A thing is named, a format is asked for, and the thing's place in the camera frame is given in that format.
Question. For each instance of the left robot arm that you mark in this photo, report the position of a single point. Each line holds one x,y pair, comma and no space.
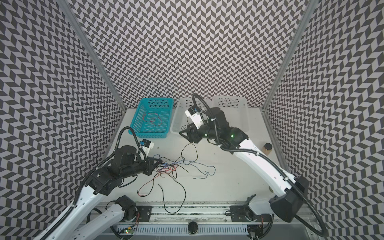
96,186

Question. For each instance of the teal plastic basket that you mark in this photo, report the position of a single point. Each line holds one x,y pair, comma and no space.
152,118

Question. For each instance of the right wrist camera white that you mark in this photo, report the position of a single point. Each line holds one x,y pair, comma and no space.
195,114

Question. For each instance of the brown spice bottle black cap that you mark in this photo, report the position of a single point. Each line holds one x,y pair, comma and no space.
267,148

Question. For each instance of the white plastic basket middle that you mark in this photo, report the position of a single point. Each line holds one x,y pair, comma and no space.
180,119

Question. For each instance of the aluminium corner post left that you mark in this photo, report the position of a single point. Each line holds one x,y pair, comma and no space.
70,16

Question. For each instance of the white plastic basket right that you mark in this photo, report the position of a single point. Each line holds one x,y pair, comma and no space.
235,109

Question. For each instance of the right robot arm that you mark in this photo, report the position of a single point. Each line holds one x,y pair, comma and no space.
290,200

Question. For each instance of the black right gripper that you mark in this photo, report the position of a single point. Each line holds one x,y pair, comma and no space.
192,132

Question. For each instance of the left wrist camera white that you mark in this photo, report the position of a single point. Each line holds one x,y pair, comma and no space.
146,146

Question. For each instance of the aluminium corner post right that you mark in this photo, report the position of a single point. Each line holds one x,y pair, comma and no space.
309,11

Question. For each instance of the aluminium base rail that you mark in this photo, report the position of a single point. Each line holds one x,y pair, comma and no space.
195,219

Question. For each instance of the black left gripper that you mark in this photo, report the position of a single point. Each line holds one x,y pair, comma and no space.
150,166

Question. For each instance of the aluminium corner post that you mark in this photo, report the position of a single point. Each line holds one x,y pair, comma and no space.
309,11
70,16

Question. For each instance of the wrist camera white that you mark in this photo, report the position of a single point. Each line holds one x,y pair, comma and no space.
195,114
146,146

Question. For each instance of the white plastic basket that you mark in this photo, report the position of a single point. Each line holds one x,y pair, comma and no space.
235,109
180,119

